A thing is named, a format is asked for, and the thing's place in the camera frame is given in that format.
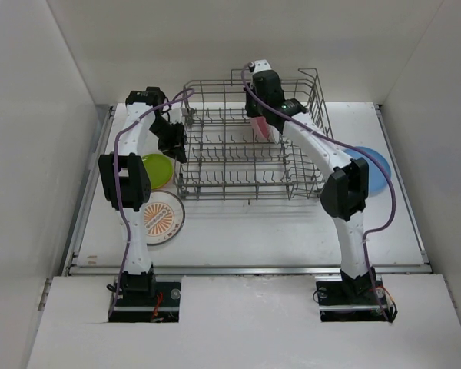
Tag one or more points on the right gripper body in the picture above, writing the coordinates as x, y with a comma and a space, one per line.
254, 107

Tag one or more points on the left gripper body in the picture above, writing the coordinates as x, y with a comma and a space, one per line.
169, 134

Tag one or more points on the pink plate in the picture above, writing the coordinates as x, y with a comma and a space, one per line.
261, 128

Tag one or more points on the lime green plate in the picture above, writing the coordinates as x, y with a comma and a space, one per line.
159, 169

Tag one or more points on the grey wire dish rack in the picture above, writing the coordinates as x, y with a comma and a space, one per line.
226, 160

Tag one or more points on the white plate orange sunburst pattern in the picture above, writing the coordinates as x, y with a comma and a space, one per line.
164, 217

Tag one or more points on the blue plate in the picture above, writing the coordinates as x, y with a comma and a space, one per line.
377, 181

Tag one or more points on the plain white plate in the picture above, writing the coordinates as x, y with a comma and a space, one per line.
276, 135

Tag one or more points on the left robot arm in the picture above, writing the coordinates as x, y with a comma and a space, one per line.
126, 184

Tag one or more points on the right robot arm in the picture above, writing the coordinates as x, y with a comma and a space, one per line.
345, 189

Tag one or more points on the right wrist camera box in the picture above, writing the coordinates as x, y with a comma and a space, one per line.
259, 66

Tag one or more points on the front aluminium rail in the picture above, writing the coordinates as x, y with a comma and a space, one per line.
218, 271

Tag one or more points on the left aluminium rail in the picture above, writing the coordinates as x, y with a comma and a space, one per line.
87, 188

